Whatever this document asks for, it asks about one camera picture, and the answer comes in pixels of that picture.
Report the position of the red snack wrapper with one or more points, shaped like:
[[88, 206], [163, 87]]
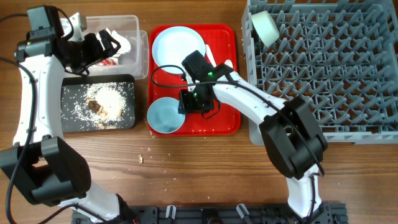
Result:
[[108, 62]]

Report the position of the clear plastic waste bin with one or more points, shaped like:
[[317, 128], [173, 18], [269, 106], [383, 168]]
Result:
[[136, 62]]

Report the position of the white napkin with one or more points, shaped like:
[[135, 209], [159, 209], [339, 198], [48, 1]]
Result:
[[125, 45]]

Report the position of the light blue bowl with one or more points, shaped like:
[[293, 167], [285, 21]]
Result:
[[163, 116]]

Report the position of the food crumb on table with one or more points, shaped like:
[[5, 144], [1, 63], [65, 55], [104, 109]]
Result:
[[140, 159]]

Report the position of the black food waste tray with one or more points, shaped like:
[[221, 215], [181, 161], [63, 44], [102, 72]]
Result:
[[71, 105]]

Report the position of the green bowl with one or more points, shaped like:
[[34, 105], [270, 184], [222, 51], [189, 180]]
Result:
[[265, 28]]

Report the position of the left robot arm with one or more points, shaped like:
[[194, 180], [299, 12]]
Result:
[[40, 164]]

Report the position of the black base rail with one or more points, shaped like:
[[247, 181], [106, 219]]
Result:
[[330, 213]]

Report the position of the red serving tray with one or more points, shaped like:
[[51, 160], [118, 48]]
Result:
[[222, 41]]

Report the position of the grey dishwasher rack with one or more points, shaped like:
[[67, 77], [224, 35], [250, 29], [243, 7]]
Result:
[[338, 56]]

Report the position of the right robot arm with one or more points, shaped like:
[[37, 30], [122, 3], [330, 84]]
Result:
[[292, 137]]

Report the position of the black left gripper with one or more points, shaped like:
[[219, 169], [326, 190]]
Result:
[[97, 53]]

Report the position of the white plastic fork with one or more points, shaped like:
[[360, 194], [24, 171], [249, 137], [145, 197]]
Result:
[[210, 55]]

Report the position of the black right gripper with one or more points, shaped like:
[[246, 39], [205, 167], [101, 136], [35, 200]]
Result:
[[188, 100]]

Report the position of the white plastic spoon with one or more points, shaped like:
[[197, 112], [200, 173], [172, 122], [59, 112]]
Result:
[[229, 63]]

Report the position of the rice and food scraps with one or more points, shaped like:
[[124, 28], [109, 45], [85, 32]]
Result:
[[104, 104]]

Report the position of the light blue plate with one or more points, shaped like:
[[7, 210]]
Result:
[[173, 45]]

